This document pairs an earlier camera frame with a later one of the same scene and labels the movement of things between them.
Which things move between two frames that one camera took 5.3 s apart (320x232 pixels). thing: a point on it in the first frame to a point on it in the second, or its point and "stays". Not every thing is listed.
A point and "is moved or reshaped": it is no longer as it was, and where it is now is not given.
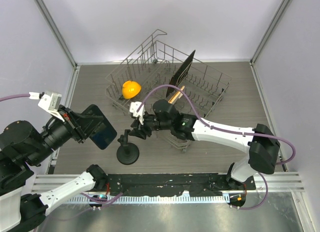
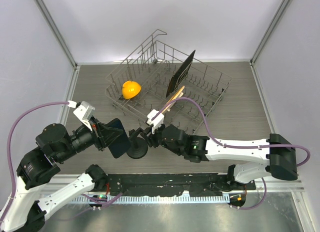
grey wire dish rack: (158, 73) stays
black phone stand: (128, 153) to (138, 147)
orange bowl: (130, 89) stays
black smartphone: (97, 127) is moved or reshaped
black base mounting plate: (190, 184) stays
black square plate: (180, 73) stays
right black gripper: (143, 131) to (151, 138)
